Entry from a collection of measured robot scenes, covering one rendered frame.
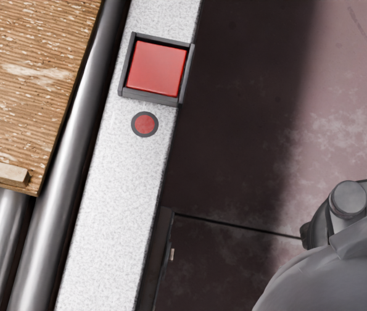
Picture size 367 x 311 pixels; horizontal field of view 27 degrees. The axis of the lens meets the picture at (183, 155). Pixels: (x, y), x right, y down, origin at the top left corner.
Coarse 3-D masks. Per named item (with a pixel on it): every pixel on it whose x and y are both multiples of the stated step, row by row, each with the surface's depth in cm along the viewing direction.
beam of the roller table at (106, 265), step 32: (160, 0) 93; (192, 0) 93; (128, 32) 91; (160, 32) 91; (192, 32) 92; (128, 128) 88; (160, 128) 88; (96, 160) 86; (128, 160) 86; (160, 160) 87; (96, 192) 85; (128, 192) 85; (160, 192) 86; (96, 224) 84; (128, 224) 84; (96, 256) 83; (128, 256) 83; (64, 288) 82; (96, 288) 82; (128, 288) 82
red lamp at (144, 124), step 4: (140, 116) 88; (144, 116) 88; (148, 116) 88; (136, 120) 88; (140, 120) 88; (144, 120) 88; (148, 120) 88; (152, 120) 88; (136, 124) 88; (140, 124) 88; (144, 124) 88; (148, 124) 88; (152, 124) 88; (136, 128) 88; (140, 128) 88; (144, 128) 88; (148, 128) 88; (152, 128) 88; (140, 132) 87; (144, 132) 87; (148, 132) 87
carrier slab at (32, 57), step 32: (0, 0) 89; (32, 0) 89; (64, 0) 90; (96, 0) 90; (0, 32) 88; (32, 32) 88; (64, 32) 88; (0, 64) 87; (32, 64) 87; (64, 64) 87; (0, 96) 86; (32, 96) 86; (64, 96) 86; (0, 128) 85; (32, 128) 85; (0, 160) 84; (32, 160) 84; (32, 192) 83
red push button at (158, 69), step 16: (144, 48) 89; (160, 48) 89; (176, 48) 89; (144, 64) 88; (160, 64) 89; (176, 64) 89; (128, 80) 88; (144, 80) 88; (160, 80) 88; (176, 80) 88; (176, 96) 88
